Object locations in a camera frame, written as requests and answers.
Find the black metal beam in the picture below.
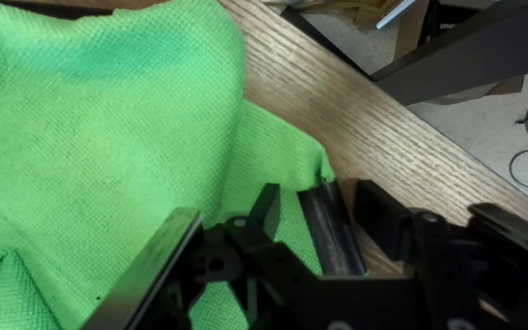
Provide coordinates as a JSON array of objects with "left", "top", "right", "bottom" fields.
[{"left": 368, "top": 0, "right": 528, "bottom": 109}]

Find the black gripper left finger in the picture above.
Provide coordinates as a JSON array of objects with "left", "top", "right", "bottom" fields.
[{"left": 78, "top": 182, "right": 324, "bottom": 330}]

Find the green microfibre cloth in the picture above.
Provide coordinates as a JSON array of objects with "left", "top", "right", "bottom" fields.
[{"left": 0, "top": 0, "right": 337, "bottom": 330}]

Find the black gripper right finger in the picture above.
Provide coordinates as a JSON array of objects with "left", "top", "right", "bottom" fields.
[{"left": 353, "top": 178, "right": 528, "bottom": 330}]

